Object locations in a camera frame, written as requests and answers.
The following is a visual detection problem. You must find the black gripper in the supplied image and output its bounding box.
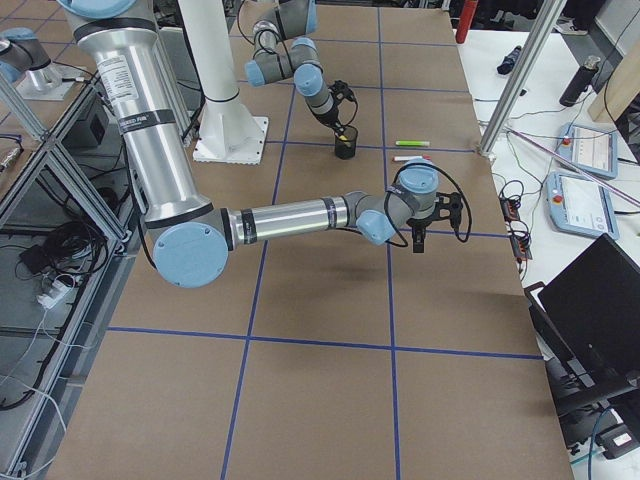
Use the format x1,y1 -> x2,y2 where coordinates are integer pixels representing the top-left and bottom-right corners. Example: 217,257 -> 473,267
317,109 -> 343,134
407,217 -> 432,253

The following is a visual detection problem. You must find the green marker pen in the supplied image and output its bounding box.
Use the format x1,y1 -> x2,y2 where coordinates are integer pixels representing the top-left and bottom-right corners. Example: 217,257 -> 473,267
395,140 -> 431,148

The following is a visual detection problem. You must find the red capped white marker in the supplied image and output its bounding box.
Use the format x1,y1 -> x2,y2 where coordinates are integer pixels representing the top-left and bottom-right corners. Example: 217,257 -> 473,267
392,155 -> 431,162

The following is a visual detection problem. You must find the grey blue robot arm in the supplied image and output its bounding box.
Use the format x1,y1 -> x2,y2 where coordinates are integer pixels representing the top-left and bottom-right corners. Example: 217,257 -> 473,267
63,1 -> 439,288
244,1 -> 345,137

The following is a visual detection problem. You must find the black mesh pen holder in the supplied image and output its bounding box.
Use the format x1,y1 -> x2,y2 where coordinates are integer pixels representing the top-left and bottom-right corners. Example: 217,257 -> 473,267
334,125 -> 359,160

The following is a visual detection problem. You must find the near blue teach pendant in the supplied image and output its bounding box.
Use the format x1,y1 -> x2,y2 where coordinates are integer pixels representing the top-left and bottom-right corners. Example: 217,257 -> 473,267
545,172 -> 620,240

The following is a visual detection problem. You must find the blue teach pendant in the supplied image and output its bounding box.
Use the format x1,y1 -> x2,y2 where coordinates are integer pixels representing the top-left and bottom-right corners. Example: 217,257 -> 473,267
556,122 -> 618,180
545,172 -> 620,240

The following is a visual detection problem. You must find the black laptop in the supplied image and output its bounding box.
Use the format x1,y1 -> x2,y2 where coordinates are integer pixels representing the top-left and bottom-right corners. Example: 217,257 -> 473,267
537,232 -> 640,386

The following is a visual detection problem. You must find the far blue teach pendant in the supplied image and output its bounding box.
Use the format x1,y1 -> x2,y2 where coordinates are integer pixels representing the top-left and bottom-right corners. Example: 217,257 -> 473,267
556,122 -> 618,180

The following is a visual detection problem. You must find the black water bottle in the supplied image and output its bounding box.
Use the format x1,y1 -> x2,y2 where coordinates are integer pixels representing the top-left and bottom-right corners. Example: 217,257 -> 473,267
559,55 -> 602,107

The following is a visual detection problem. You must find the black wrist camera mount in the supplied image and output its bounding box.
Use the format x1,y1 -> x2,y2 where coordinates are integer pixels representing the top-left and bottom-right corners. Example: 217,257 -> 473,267
329,80 -> 357,105
433,192 -> 463,232

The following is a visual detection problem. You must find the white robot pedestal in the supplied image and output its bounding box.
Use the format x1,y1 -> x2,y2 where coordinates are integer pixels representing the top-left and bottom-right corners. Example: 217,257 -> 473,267
179,0 -> 269,165

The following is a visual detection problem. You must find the aluminium frame post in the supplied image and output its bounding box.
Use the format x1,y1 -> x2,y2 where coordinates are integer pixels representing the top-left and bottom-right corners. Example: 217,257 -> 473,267
478,0 -> 566,157

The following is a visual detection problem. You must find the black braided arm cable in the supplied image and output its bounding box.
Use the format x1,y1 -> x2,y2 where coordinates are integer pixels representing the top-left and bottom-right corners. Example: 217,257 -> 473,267
234,0 -> 361,129

